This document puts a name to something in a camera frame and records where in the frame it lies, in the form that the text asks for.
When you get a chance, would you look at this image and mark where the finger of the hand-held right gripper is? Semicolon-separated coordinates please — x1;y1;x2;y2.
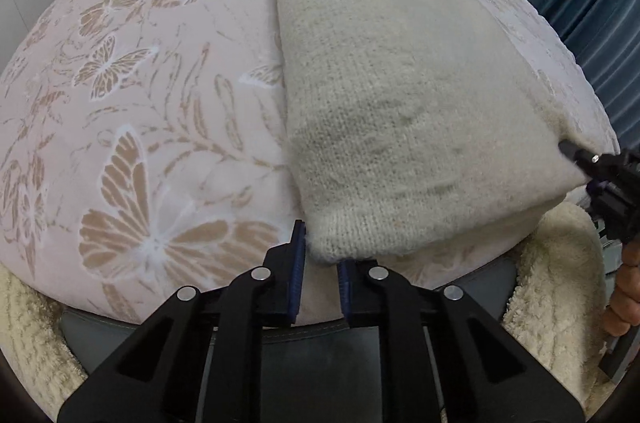
557;140;626;184

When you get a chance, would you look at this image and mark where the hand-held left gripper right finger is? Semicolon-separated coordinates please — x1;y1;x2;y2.
336;259;586;423

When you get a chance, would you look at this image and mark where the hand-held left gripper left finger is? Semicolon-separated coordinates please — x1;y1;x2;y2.
57;219;307;423

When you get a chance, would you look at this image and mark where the beige sweater with black hearts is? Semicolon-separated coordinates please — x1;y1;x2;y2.
272;0;594;266

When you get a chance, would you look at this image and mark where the person's right hand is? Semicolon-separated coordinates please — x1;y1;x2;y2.
602;237;640;339

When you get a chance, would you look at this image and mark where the cream fluffy rug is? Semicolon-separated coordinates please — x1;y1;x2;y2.
0;202;623;421

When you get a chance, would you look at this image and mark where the bed with pink floral sheet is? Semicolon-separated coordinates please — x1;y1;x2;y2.
0;0;622;423

